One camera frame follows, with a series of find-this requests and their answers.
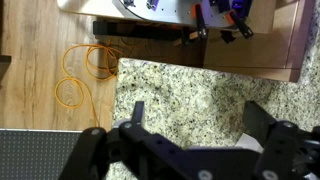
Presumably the grey perforated base plate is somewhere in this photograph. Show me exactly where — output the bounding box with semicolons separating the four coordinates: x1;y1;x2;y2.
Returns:
0;128;84;180

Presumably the black table base bar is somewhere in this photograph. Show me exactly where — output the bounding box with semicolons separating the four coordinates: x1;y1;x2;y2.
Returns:
92;20;201;43

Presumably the thin orange cable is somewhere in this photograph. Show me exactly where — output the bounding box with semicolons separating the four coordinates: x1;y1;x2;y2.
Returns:
54;43;125;129

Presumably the brown wooden base cabinet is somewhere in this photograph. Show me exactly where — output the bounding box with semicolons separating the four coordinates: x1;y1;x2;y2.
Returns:
203;0;316;83

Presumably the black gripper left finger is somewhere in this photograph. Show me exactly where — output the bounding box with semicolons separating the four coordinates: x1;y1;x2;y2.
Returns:
58;100;149;180

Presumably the orange black clamp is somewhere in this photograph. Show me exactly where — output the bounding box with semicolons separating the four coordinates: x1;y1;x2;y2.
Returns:
190;3;209;39
224;9;255;40

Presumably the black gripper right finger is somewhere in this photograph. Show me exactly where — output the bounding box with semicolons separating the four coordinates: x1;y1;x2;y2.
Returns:
243;100;320;180

